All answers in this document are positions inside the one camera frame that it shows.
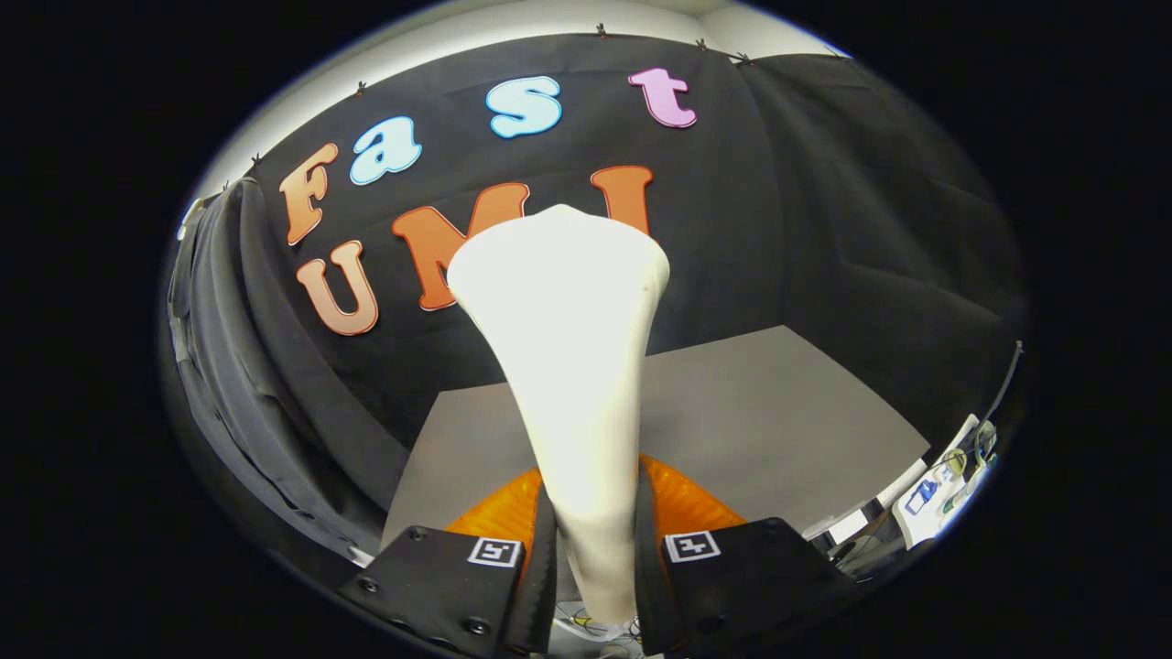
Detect white side table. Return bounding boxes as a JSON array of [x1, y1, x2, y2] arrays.
[[893, 412, 1001, 550]]

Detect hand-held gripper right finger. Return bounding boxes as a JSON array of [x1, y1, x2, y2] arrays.
[[634, 455, 857, 658]]

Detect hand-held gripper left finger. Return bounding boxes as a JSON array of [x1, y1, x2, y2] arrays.
[[335, 465, 559, 659]]

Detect row of black cloth clips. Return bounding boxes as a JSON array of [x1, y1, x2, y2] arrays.
[[249, 23, 848, 167]]

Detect black backdrop cloth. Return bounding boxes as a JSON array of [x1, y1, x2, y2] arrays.
[[163, 35, 1026, 559]]

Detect grey cabinet with sticker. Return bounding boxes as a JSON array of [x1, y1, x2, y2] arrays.
[[636, 324, 932, 536]]

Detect white garment steamer head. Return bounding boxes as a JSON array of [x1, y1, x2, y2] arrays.
[[446, 203, 671, 625]]

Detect white low furniture panel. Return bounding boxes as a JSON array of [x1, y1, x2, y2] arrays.
[[804, 483, 903, 555]]

